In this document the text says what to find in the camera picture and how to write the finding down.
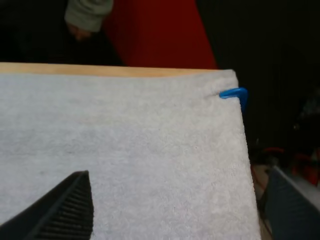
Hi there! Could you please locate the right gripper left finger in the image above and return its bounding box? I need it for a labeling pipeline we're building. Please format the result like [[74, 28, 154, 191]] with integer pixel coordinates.
[[0, 170, 95, 240]]

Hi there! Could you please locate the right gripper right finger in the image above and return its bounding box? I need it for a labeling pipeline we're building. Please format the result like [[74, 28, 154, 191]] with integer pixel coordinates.
[[264, 165, 320, 240]]

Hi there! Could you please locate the blue clip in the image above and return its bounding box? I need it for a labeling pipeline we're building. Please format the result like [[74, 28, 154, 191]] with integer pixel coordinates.
[[219, 87, 249, 113]]

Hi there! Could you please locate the person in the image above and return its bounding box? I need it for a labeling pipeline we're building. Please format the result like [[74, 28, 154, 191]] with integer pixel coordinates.
[[64, 0, 115, 41]]

